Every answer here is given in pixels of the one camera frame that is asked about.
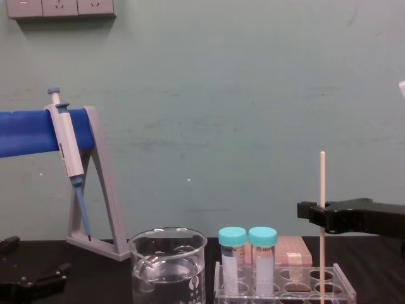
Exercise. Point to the teal capped sample tube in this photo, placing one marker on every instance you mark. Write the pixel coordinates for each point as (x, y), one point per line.
(232, 237)
(262, 238)

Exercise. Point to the clear acrylic test tube rack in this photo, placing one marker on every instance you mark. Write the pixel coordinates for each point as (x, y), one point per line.
(340, 285)

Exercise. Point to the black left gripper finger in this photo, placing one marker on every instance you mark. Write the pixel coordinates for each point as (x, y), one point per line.
(52, 280)
(9, 245)

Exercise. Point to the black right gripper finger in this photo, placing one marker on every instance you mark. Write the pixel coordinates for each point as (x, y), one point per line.
(303, 210)
(320, 218)

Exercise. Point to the thin white glass thermometer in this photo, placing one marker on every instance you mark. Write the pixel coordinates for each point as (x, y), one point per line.
(322, 177)

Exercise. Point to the clear glass beaker with water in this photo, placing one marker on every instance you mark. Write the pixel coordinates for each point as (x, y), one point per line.
(167, 272)

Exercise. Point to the brown cardboard box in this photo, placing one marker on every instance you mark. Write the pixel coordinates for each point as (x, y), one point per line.
(292, 247)

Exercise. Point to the grey and blue pipette stand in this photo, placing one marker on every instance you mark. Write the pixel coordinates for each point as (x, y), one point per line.
(107, 190)

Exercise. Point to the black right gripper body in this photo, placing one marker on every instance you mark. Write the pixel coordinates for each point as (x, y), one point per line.
(364, 217)

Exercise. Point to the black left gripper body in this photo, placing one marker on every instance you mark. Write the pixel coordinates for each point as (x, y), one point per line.
(19, 293)

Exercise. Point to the grey wall socket plate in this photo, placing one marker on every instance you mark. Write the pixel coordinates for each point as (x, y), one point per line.
(24, 8)
(60, 8)
(95, 7)

